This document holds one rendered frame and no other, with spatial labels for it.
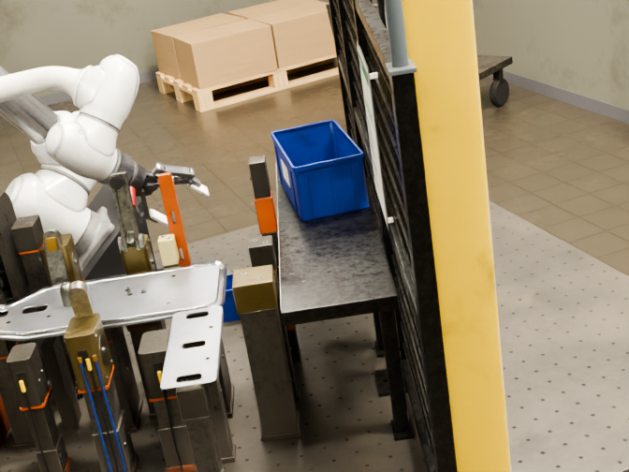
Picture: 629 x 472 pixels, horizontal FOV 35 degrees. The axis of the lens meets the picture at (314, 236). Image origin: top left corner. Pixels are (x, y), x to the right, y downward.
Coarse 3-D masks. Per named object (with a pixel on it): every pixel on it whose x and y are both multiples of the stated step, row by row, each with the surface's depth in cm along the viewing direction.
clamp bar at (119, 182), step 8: (112, 176) 217; (120, 176) 217; (112, 184) 214; (120, 184) 214; (128, 184) 218; (112, 192) 217; (120, 192) 218; (128, 192) 217; (120, 200) 219; (128, 200) 218; (120, 208) 219; (128, 208) 218; (120, 216) 219; (128, 216) 220; (120, 224) 219; (128, 224) 220; (136, 224) 220; (136, 232) 219; (136, 240) 220
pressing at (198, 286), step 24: (192, 264) 219; (216, 264) 218; (48, 288) 219; (96, 288) 216; (120, 288) 214; (144, 288) 212; (168, 288) 210; (192, 288) 208; (216, 288) 207; (0, 312) 212; (48, 312) 208; (72, 312) 207; (96, 312) 205; (120, 312) 203; (144, 312) 202; (168, 312) 201; (0, 336) 202; (24, 336) 200; (48, 336) 200
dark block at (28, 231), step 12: (24, 216) 229; (36, 216) 228; (12, 228) 223; (24, 228) 223; (36, 228) 225; (24, 240) 224; (36, 240) 224; (24, 252) 225; (36, 252) 226; (24, 264) 227; (36, 264) 227; (36, 276) 228; (48, 276) 230; (36, 288) 229; (60, 336) 234; (72, 372) 238
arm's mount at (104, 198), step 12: (108, 192) 298; (96, 204) 300; (108, 204) 292; (144, 228) 274; (108, 240) 275; (96, 252) 277; (108, 252) 273; (96, 264) 273; (108, 264) 274; (120, 264) 275; (84, 276) 274; (96, 276) 274; (108, 276) 275
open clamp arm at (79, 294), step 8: (72, 288) 189; (80, 288) 189; (88, 288) 192; (72, 296) 190; (80, 296) 190; (88, 296) 191; (72, 304) 191; (80, 304) 191; (88, 304) 192; (80, 312) 192; (88, 312) 193
